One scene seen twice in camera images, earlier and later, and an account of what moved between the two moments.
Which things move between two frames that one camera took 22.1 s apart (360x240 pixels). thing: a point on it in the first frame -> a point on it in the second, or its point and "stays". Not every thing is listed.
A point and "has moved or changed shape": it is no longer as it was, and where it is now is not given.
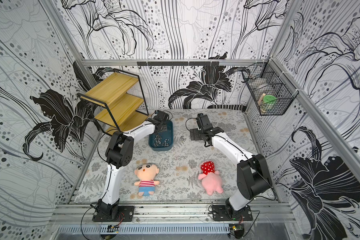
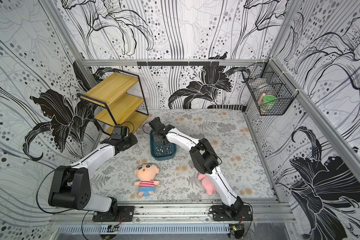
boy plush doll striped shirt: (146, 172) stays
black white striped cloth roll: (242, 108) stays
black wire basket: (269, 88) stays
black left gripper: (164, 126) -> (134, 141)
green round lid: (268, 98) stays
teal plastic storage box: (161, 141) has moved or changed shape
